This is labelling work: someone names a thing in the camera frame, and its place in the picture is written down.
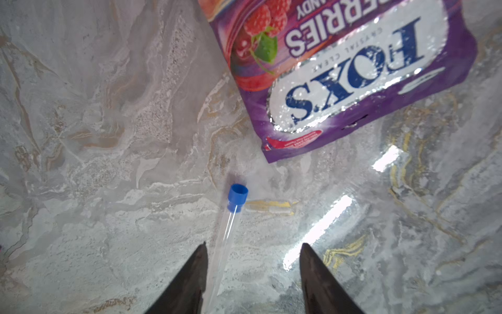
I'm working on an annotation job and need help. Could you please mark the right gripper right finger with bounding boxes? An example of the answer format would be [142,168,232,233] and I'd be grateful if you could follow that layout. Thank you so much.
[299,243,363,314]

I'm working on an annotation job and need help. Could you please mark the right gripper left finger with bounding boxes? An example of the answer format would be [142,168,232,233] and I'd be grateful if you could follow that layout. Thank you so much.
[146,242,208,314]

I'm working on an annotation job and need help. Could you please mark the purple candy bag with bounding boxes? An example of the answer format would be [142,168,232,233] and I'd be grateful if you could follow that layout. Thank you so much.
[199,0,477,163]

